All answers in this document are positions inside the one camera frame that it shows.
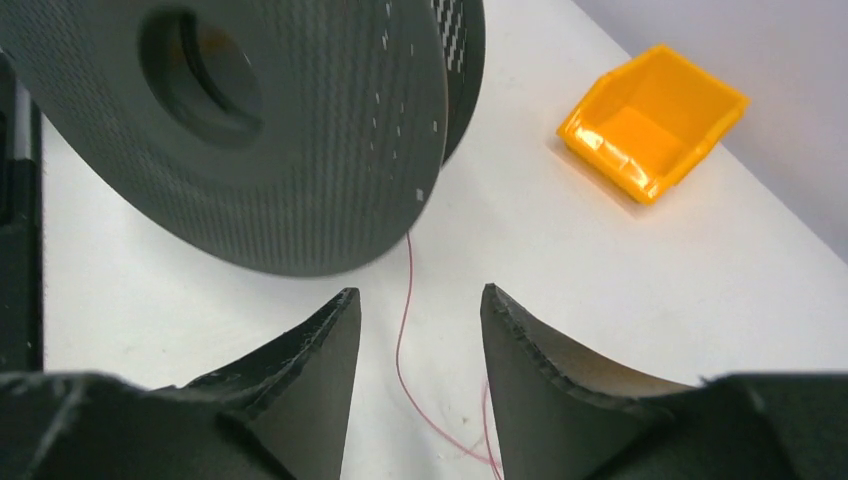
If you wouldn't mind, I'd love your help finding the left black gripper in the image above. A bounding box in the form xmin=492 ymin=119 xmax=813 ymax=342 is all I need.
xmin=1 ymin=54 xmax=44 ymax=373

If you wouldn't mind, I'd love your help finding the thin red wire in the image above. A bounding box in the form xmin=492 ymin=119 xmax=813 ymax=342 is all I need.
xmin=395 ymin=231 xmax=505 ymax=480

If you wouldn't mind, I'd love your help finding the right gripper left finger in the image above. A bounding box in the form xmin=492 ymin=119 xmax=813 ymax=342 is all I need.
xmin=1 ymin=288 xmax=361 ymax=479

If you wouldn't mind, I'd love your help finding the yellow plastic bin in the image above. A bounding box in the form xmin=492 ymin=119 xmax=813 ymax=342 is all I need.
xmin=557 ymin=44 xmax=750 ymax=205

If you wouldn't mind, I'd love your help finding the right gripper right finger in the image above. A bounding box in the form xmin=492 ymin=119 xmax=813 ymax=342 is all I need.
xmin=480 ymin=284 xmax=847 ymax=479

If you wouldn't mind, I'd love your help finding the black cable spool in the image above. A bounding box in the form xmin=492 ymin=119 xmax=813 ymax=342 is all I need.
xmin=1 ymin=1 xmax=486 ymax=277

